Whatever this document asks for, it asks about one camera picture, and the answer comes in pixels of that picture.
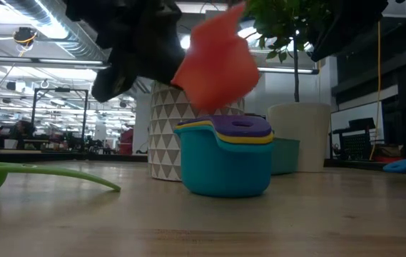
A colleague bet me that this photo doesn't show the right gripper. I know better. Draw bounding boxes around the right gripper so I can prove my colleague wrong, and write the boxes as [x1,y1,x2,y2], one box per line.
[308,0,389,62]

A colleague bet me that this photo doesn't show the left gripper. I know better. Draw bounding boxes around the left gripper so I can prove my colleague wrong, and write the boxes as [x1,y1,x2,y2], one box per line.
[65,0,186,103]

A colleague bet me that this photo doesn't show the orange plastic measuring cup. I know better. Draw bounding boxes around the orange plastic measuring cup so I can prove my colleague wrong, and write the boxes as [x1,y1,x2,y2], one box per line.
[171,3,260,111]

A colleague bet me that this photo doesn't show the purple plastic measuring cup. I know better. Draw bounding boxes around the purple plastic measuring cup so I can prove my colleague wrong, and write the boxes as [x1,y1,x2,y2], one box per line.
[177,114,273,138]

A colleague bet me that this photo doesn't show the yellow plastic measuring cup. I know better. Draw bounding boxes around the yellow plastic measuring cup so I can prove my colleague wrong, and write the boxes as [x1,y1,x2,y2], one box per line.
[176,120,275,145]

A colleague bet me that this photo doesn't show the teal plastic measuring cup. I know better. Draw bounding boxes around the teal plastic measuring cup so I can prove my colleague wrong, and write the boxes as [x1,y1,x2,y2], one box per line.
[173,124,275,198]

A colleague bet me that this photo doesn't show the small light blue measuring cup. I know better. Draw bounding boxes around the small light blue measuring cup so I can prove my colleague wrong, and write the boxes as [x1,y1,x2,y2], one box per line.
[382,158,406,176]

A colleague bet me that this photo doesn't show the teal plastic basket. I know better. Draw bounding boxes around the teal plastic basket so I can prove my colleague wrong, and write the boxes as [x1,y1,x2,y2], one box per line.
[270,138,300,176]

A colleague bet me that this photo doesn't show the red chair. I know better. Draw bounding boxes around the red chair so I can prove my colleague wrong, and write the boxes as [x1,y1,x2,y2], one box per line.
[118,127,135,156]

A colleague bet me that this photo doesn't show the succulent in triangle-patterned pot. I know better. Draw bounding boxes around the succulent in triangle-patterned pot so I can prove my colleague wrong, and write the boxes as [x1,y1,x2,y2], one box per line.
[148,81,245,182]

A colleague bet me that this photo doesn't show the ceiling light bar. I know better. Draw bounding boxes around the ceiling light bar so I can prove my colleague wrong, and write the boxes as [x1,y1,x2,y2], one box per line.
[258,66,320,75]

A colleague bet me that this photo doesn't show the leafy tree in white pot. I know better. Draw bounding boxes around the leafy tree in white pot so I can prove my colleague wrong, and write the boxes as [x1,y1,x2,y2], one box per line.
[245,0,332,173]

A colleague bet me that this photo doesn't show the black pegboard cart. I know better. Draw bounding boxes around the black pegboard cart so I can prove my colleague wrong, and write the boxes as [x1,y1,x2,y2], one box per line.
[330,117,377,161]

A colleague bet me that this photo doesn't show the person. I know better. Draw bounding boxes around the person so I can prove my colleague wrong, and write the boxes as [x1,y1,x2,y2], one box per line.
[9,120,36,150]

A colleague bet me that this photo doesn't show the black metal frame stand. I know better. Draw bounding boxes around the black metal frame stand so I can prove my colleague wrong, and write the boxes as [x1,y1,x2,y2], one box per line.
[31,87,89,143]

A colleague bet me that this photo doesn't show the yellow-black ceiling cord reel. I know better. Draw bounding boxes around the yellow-black ceiling cord reel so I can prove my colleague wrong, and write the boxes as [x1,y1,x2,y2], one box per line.
[12,26,39,47]

